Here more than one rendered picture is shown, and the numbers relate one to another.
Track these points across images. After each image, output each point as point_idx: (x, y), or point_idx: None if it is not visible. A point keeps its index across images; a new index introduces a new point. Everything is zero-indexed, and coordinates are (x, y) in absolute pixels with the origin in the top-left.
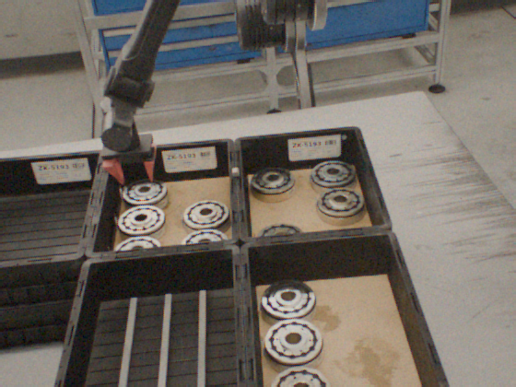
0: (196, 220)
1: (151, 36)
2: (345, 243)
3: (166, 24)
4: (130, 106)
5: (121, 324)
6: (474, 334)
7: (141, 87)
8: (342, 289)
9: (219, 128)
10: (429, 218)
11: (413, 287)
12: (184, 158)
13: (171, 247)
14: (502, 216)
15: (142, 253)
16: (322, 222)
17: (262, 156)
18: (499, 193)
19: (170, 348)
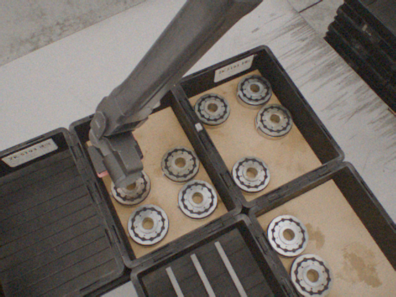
0: (177, 173)
1: (159, 93)
2: (317, 181)
3: (178, 80)
4: (128, 140)
5: (170, 295)
6: (369, 184)
7: (138, 124)
8: (310, 204)
9: (107, 28)
10: (304, 89)
11: (390, 217)
12: None
13: (193, 233)
14: (345, 74)
15: (174, 249)
16: (265, 139)
17: (194, 86)
18: (335, 52)
19: None
